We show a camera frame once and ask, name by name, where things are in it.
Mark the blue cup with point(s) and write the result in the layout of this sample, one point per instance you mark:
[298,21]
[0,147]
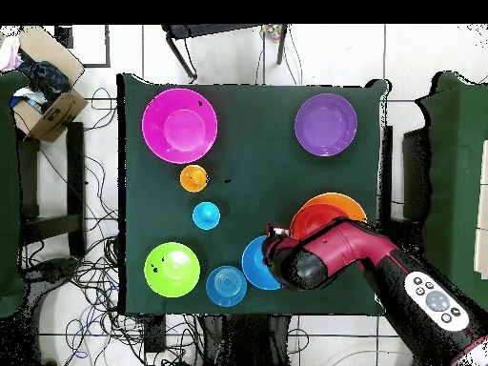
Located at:
[206,215]

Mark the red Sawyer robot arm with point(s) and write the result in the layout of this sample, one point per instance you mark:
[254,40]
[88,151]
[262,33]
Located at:
[350,244]

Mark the large blue bowl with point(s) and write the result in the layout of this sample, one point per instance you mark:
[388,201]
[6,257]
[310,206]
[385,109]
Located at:
[253,267]

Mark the pink bowl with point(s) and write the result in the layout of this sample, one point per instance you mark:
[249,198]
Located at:
[179,126]

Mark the small translucent blue bowl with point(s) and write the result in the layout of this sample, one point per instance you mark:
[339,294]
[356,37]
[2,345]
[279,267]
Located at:
[226,286]

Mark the pink white cloth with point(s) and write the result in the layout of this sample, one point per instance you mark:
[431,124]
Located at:
[9,53]

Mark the green cloth covered table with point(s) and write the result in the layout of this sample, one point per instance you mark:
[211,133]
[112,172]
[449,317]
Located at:
[9,190]
[457,171]

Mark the dark green table cloth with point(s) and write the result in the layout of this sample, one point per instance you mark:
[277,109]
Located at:
[248,122]

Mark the orange cup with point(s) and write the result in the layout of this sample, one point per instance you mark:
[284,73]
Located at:
[193,178]

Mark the black metal stool frame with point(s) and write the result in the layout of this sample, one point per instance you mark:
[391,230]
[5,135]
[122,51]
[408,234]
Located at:
[213,29]

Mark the dark blue cloth bundle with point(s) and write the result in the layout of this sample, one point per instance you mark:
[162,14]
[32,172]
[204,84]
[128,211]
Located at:
[45,76]

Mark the cardboard box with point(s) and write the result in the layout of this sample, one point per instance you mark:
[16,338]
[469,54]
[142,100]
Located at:
[57,118]

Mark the orange bowl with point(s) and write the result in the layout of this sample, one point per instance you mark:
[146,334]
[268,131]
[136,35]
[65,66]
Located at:
[339,202]

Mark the black box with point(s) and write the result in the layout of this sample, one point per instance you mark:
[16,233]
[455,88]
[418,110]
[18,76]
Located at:
[415,175]

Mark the red bowl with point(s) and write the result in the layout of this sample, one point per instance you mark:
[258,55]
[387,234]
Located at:
[310,219]

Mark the colourful toy pile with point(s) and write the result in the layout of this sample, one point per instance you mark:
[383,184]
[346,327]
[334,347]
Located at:
[272,32]

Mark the black bench frame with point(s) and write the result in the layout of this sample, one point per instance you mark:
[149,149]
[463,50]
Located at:
[75,171]

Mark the purple bowl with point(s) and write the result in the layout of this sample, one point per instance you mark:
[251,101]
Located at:
[326,125]

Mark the green bowl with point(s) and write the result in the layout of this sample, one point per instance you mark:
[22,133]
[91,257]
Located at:
[171,270]

